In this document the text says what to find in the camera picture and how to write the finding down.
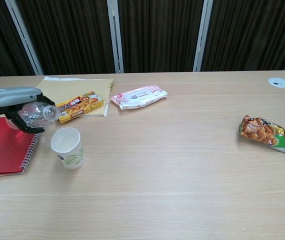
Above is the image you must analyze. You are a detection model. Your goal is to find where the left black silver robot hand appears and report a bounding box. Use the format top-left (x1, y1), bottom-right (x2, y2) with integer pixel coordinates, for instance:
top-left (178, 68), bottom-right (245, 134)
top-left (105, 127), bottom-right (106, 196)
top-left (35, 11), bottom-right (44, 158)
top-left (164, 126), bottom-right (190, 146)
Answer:
top-left (0, 86), bottom-right (58, 134)

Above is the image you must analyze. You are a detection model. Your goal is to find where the transparent plastic water bottle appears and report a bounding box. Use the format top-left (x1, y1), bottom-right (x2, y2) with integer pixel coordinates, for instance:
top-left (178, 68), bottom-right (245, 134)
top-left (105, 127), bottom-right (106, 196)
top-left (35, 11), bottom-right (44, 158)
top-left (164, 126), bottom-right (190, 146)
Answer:
top-left (4, 102), bottom-right (60, 130)

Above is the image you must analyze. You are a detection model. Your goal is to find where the white paper cup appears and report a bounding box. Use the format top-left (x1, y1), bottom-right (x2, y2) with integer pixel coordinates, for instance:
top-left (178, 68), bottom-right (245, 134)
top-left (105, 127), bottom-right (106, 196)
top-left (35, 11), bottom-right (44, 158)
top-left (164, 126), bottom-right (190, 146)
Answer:
top-left (50, 127), bottom-right (86, 170)

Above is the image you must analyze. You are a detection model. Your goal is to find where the red spiral notebook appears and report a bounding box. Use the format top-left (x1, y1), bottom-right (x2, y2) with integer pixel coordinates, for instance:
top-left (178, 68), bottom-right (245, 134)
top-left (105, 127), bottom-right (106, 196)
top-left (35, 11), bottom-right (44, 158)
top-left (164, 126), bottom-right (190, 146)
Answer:
top-left (0, 116), bottom-right (41, 178)

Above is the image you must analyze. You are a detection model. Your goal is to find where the yellow curry roux box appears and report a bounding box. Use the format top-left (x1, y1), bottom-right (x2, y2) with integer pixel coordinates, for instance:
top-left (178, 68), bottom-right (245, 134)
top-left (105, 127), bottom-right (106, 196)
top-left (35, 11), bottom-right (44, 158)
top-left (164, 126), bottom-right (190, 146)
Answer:
top-left (57, 90), bottom-right (105, 125)

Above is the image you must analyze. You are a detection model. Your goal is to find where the tan spiral notebook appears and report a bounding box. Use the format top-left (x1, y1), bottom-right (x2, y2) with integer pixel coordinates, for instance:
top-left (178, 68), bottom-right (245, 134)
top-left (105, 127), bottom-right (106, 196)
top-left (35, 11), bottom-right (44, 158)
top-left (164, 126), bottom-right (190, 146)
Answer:
top-left (35, 77), bottom-right (115, 118)

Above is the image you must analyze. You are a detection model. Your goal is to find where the pink wet wipes pack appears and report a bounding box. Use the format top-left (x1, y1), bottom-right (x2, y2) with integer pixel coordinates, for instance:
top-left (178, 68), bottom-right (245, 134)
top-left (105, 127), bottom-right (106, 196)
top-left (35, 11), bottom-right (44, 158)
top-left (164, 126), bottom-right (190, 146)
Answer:
top-left (110, 84), bottom-right (169, 111)

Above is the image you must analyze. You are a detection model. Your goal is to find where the orange green snack bag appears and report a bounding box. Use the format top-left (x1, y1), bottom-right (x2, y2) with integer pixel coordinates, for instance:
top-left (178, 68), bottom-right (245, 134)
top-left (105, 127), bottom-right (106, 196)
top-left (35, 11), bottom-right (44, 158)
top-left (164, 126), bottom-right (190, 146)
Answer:
top-left (238, 114), bottom-right (285, 157)

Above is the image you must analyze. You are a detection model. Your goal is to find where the white partition frame post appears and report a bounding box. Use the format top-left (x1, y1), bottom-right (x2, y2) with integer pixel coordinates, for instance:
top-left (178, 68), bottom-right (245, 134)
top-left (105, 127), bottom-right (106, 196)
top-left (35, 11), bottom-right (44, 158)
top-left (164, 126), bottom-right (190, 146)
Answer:
top-left (192, 0), bottom-right (214, 73)
top-left (106, 0), bottom-right (125, 74)
top-left (4, 0), bottom-right (45, 76)

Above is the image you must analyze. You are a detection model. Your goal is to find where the white table cable grommet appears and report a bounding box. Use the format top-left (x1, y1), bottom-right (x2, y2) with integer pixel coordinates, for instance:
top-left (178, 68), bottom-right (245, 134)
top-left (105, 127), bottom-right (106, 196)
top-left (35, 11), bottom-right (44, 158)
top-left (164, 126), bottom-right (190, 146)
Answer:
top-left (267, 76), bottom-right (285, 88)

